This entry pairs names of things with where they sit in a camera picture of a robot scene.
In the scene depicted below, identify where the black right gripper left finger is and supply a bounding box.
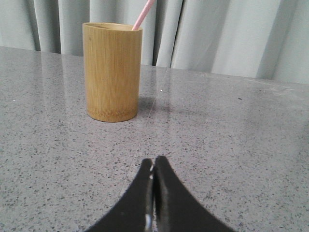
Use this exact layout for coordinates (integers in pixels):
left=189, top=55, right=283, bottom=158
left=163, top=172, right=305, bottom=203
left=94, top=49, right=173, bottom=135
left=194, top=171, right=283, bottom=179
left=87, top=159, right=154, bottom=232

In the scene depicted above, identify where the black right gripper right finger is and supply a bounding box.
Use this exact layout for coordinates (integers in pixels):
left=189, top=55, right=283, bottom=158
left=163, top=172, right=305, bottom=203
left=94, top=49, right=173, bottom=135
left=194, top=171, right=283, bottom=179
left=152, top=155, right=236, bottom=232

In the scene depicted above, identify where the bamboo wooden cup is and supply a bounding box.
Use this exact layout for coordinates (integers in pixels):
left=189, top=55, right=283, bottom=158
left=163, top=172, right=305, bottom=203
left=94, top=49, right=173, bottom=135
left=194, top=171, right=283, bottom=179
left=83, top=22, right=142, bottom=122

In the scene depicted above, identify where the grey-white curtain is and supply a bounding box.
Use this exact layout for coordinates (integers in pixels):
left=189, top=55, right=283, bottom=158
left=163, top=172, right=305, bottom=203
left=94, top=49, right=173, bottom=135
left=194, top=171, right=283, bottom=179
left=0, top=0, right=309, bottom=84

